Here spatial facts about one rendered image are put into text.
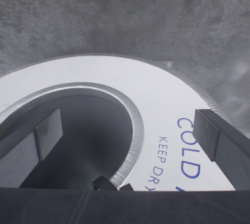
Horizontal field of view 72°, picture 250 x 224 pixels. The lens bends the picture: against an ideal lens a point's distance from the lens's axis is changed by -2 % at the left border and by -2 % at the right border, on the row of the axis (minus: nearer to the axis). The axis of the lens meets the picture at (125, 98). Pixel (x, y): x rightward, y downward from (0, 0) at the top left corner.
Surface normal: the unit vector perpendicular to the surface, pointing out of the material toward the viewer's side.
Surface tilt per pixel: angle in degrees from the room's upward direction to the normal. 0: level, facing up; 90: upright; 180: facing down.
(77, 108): 8
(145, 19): 0
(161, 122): 90
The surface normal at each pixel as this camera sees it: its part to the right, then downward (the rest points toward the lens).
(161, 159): -0.04, -0.76
